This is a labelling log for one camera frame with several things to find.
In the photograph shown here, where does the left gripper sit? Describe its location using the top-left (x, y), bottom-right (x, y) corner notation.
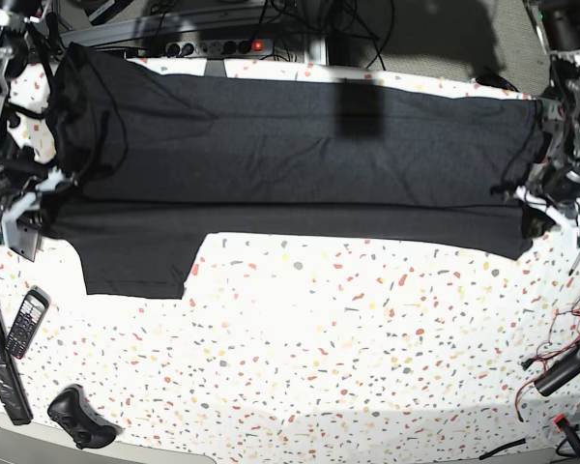
top-left (514, 160), bottom-right (580, 240)

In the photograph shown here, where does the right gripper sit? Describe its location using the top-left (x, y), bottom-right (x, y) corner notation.
top-left (0, 159), bottom-right (75, 219)

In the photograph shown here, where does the black T-shirt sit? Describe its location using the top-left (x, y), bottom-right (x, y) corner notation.
top-left (43, 44), bottom-right (543, 299)

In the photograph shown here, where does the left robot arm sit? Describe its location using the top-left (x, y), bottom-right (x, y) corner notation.
top-left (516, 1), bottom-right (580, 238)

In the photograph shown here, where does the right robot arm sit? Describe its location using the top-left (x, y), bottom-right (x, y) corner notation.
top-left (0, 1), bottom-right (64, 220)

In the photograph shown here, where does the black handheld device left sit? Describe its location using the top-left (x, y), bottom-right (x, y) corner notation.
top-left (9, 219), bottom-right (42, 262)

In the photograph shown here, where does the long black bar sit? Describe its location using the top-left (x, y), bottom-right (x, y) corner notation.
top-left (0, 311), bottom-right (33, 425)

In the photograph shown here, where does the red black clamp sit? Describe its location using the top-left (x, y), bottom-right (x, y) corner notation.
top-left (554, 415), bottom-right (580, 459)

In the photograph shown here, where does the grey power strip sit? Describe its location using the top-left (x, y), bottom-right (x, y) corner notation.
top-left (164, 39), bottom-right (274, 59)

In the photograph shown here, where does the black game controller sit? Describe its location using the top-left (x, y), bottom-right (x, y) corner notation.
top-left (47, 386), bottom-right (118, 450)

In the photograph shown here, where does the red handled screwdriver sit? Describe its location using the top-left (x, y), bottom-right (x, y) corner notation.
top-left (568, 250), bottom-right (580, 276)

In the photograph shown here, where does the red wire bundle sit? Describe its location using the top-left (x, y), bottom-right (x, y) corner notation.
top-left (513, 277), bottom-right (580, 422)

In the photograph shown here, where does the black cordless phone handset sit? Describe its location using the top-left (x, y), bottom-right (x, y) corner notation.
top-left (6, 286), bottom-right (50, 360)

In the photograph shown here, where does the black cylinder with wires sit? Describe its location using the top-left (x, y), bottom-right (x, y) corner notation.
top-left (535, 340), bottom-right (580, 397)

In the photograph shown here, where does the black cable strip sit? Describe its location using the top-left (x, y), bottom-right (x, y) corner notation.
top-left (478, 438), bottom-right (527, 461)

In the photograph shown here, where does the grey camera stand base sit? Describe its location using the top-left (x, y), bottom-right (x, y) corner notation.
top-left (204, 60), bottom-right (226, 77)

